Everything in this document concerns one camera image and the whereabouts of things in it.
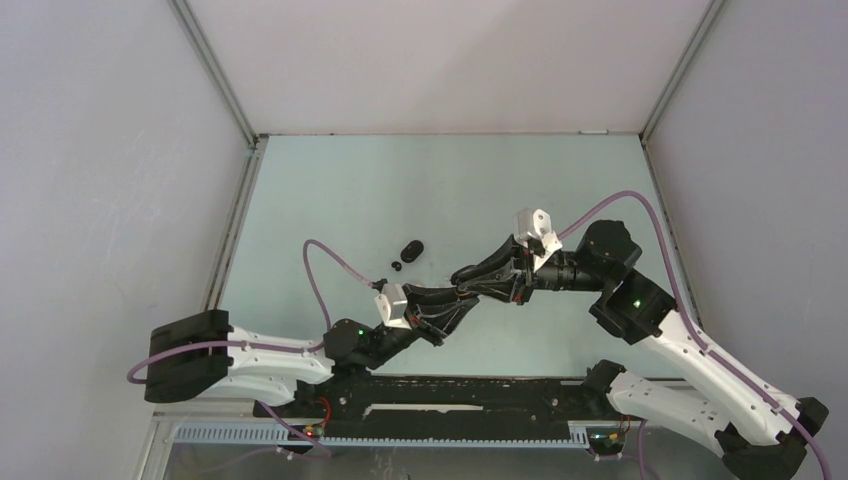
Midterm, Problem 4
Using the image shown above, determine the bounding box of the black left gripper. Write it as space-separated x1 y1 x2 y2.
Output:
362 283 478 370

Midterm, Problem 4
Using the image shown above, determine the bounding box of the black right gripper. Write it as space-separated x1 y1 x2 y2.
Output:
458 233 609 305

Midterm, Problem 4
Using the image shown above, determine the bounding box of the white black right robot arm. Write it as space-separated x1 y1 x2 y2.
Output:
451 220 828 479

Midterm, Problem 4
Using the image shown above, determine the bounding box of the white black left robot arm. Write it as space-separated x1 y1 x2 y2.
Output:
128 284 479 417

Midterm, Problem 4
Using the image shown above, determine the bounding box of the black closed earbud case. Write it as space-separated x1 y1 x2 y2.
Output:
400 240 424 263

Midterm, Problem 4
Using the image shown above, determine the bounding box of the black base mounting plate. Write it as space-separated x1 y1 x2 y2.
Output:
252 373 640 442

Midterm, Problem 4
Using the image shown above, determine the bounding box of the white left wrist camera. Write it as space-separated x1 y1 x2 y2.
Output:
375 283 411 330

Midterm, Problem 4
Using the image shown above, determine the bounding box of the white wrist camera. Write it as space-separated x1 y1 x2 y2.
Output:
375 283 411 330
513 208 562 258

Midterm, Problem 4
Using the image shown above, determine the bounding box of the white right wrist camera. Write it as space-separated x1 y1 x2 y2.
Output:
513 208 562 258

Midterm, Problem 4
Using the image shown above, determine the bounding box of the aluminium frame rail right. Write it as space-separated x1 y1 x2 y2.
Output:
639 0 731 327

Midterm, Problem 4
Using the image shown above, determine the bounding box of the aluminium frame rail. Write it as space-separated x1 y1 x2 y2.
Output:
169 0 269 310
639 0 731 327

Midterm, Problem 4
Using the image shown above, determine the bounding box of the aluminium frame rail left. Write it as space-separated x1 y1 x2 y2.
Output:
169 0 269 310

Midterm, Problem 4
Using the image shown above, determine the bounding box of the grey slotted cable duct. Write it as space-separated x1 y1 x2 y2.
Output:
173 423 591 449

